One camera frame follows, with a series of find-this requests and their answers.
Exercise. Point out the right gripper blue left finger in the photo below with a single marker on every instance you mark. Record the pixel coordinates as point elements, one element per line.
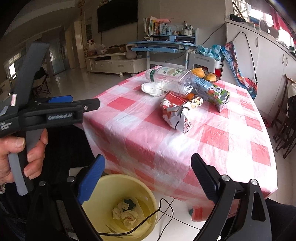
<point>90,179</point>

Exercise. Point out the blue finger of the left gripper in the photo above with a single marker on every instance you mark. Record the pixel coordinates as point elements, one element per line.
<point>61,99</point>

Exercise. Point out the white wall cabinet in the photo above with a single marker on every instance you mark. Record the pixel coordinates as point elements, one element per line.
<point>258,54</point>

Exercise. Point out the pale kettlebell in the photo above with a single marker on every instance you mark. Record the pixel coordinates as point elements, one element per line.
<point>129,53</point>

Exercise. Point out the blue children's study desk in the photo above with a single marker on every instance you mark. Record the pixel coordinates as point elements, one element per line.
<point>169,44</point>

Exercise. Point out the colourful fabric bag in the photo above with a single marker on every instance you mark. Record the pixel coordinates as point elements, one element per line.
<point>251,85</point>

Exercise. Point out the white pen cup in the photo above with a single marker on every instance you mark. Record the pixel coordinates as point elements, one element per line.
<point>187,30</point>

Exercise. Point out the white tissue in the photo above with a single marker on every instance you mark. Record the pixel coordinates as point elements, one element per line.
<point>152,89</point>

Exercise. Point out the clear plastic water bottle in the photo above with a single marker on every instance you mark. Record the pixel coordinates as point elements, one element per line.
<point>166,78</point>

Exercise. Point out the red white checkered tablecloth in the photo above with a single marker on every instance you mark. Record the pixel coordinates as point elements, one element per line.
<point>129,131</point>

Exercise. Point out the black folding chair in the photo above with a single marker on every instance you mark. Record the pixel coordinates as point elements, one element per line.
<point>284,120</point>
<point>40,84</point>

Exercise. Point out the yellow mango right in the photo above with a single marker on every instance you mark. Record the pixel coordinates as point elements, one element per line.
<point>211,77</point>

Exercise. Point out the white plastic stool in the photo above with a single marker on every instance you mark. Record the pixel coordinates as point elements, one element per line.
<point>207,63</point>

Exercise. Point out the light blue plastic bag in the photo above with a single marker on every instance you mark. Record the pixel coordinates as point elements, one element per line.
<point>212,52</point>

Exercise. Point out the cream tv cabinet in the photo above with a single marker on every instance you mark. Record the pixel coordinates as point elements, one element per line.
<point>115,63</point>

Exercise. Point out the row of books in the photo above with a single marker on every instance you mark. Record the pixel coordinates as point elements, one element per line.
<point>153,26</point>

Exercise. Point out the blue green milk carton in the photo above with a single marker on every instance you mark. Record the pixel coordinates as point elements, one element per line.
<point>211,93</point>

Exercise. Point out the black wall television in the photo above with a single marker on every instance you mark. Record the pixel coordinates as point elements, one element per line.
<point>116,13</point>

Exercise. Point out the yellow trash bucket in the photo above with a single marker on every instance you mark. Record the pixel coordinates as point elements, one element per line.
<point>122,207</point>

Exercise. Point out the black folding chair far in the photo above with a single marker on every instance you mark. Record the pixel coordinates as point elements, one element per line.
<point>40,84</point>

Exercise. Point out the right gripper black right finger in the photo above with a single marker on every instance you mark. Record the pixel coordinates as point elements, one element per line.
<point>207,176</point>

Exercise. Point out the person's left hand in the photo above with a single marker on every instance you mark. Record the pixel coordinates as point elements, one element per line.
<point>12,145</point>

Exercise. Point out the red snack wrapper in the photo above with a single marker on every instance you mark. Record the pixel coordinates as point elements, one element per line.
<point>178,111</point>

